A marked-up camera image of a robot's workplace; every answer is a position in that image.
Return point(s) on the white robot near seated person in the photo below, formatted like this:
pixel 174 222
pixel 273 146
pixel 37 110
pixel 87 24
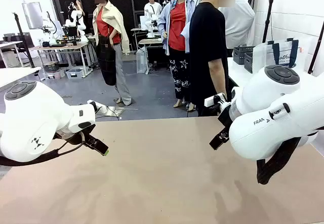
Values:
pixel 152 26

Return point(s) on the wooden top background table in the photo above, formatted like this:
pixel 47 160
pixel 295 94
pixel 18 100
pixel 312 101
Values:
pixel 60 47

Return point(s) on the mannequin with cream jacket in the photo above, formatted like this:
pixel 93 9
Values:
pixel 108 18

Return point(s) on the shiny metal floor plate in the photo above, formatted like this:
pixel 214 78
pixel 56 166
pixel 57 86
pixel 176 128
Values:
pixel 116 111

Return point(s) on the silver panel on stand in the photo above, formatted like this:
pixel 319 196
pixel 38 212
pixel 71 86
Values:
pixel 33 15

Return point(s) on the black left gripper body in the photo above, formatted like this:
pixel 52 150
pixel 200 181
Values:
pixel 76 137

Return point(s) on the grey background desk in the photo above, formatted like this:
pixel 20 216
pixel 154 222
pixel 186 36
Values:
pixel 150 41

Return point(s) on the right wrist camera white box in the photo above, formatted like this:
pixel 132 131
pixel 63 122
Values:
pixel 211 102

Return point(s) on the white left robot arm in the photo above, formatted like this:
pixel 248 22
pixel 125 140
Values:
pixel 33 112

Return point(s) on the grey storage bin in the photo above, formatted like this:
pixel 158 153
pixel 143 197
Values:
pixel 74 74

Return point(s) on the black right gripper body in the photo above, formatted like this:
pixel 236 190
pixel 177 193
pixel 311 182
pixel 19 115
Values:
pixel 224 117

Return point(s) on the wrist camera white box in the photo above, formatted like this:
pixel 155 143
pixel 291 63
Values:
pixel 211 102
pixel 101 109

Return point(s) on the seated person in white shirt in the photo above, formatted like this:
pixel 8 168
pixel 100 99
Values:
pixel 153 7

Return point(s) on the person's right forearm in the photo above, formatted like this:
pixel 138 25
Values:
pixel 216 77

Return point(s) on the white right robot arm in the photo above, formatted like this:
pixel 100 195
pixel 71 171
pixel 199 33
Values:
pixel 278 122

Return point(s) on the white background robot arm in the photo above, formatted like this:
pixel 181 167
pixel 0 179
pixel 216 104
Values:
pixel 77 23

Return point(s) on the black tripod with slanted leg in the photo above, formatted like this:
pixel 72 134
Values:
pixel 315 54

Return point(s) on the white table with pole leg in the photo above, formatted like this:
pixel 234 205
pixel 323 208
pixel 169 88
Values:
pixel 15 74

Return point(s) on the white side table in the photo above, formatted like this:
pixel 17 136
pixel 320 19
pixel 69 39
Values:
pixel 238 72

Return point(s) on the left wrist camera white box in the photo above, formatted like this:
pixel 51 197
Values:
pixel 101 109

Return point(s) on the clear plastic floor bag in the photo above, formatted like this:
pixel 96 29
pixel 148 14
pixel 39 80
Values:
pixel 142 61

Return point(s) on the person in black t-shirt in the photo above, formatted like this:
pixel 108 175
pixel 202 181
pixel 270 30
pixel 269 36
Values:
pixel 205 44

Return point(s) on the black tripod beside silver panel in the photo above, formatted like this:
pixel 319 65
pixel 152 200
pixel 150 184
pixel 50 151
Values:
pixel 24 41

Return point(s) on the black tripod with white head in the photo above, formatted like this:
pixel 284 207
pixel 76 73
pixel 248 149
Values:
pixel 268 18

